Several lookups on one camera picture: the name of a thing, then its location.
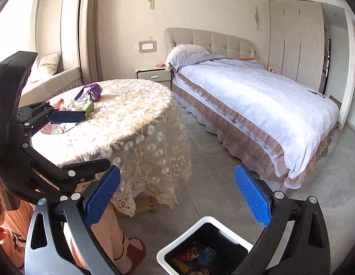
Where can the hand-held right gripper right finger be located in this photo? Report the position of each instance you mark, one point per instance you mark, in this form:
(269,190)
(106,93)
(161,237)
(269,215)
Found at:
(252,194)

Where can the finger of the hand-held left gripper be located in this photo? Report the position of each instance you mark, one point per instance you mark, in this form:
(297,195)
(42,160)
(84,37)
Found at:
(65,117)
(85,169)

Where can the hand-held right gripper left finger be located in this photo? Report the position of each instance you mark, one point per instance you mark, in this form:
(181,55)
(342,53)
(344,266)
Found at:
(101,199)

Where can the pink and white packet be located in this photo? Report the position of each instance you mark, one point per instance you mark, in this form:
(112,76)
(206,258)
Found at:
(58,129)

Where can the white bin with black liner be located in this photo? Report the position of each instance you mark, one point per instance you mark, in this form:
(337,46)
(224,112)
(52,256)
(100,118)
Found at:
(171,249)

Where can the clear crumpled wrapper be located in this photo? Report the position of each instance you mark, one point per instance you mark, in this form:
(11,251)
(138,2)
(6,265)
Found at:
(74,104)

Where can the person's pink pants leg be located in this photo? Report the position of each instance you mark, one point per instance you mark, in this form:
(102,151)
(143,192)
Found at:
(108,235)

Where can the purple snack packet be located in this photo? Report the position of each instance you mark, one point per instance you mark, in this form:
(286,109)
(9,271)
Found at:
(91,90)

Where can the beige window seat cushion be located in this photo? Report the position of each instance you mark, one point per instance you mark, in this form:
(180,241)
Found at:
(51,81)

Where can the cardboard box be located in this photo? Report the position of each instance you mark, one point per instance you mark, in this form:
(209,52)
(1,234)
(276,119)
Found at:
(141,204)

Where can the beige throw pillow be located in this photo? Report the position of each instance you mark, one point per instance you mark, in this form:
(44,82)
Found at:
(48,64)

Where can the bed with beige headboard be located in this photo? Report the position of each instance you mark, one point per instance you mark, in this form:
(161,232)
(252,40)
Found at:
(240,137)

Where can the dark red slipper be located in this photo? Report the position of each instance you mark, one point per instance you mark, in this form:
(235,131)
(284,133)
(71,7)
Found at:
(135,250)

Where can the round table with lace tablecloth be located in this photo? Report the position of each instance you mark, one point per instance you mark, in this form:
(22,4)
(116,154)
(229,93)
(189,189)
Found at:
(131,120)

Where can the blue crumpled wrapper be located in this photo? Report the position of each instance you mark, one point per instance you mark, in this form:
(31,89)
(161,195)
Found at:
(207,256)

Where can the red snack wrapper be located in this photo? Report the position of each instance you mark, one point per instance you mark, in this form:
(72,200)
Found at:
(193,250)

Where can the beige curtain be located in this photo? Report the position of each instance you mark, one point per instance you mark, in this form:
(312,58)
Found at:
(90,28)

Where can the light purple duvet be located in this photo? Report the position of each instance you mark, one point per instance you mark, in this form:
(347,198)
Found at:
(252,100)

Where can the person's pink clothing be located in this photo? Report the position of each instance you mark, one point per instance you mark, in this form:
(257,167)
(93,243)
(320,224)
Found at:
(11,229)

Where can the grey nightstand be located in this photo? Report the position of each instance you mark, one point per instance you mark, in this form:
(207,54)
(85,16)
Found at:
(153,76)

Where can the yellow wrapper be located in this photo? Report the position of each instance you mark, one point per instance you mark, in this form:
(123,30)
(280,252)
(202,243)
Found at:
(179,262)

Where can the pink item on nightstand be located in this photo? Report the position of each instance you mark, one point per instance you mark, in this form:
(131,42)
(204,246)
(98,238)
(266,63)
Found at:
(160,64)

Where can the small dark items on duvet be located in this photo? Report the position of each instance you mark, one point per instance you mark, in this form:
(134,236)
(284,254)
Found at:
(317,93)

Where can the small pink item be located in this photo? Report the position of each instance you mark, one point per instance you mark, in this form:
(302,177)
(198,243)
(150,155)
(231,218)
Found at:
(271,69)

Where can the light purple pillow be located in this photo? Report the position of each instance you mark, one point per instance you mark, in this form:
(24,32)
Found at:
(184,56)

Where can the orange cloth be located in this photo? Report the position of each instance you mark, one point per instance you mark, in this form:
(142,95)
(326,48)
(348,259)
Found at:
(247,59)

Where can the beige wardrobe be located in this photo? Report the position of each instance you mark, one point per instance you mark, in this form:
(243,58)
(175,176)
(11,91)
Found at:
(294,43)

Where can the pink scalloped wall frame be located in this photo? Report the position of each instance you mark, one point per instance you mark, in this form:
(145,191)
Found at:
(147,46)

